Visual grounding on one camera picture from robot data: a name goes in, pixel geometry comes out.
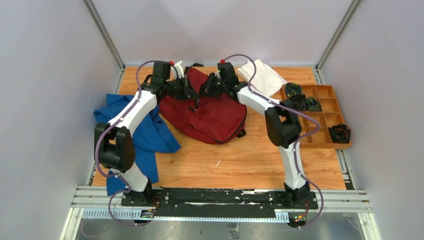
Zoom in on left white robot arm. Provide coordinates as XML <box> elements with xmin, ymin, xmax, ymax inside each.
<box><xmin>94</xmin><ymin>60</ymin><xmax>188</xmax><ymax>207</ymax></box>

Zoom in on blue shirt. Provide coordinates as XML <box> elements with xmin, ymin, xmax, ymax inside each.
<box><xmin>93</xmin><ymin>93</ymin><xmax>181</xmax><ymax>184</ymax></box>

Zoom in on red backpack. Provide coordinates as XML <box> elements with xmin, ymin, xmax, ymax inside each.
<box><xmin>159</xmin><ymin>66</ymin><xmax>247</xmax><ymax>145</ymax></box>

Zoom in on orange compartment tray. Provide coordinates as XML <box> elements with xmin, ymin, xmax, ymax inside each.
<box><xmin>280</xmin><ymin>84</ymin><xmax>352</xmax><ymax>149</ymax></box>

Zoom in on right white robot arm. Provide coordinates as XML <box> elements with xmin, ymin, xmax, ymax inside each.
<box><xmin>201</xmin><ymin>61</ymin><xmax>311</xmax><ymax>209</ymax></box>

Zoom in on white cloth bag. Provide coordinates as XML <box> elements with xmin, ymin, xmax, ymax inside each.
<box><xmin>236</xmin><ymin>59</ymin><xmax>288</xmax><ymax>97</ymax></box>

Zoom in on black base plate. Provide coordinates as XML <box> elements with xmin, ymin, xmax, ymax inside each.
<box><xmin>121</xmin><ymin>187</ymin><xmax>319</xmax><ymax>219</ymax></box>

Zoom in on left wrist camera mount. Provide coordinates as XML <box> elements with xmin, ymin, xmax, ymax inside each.
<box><xmin>170</xmin><ymin>60</ymin><xmax>187</xmax><ymax>79</ymax></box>

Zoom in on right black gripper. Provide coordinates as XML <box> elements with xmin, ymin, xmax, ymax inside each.
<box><xmin>196</xmin><ymin>72</ymin><xmax>229</xmax><ymax>98</ymax></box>

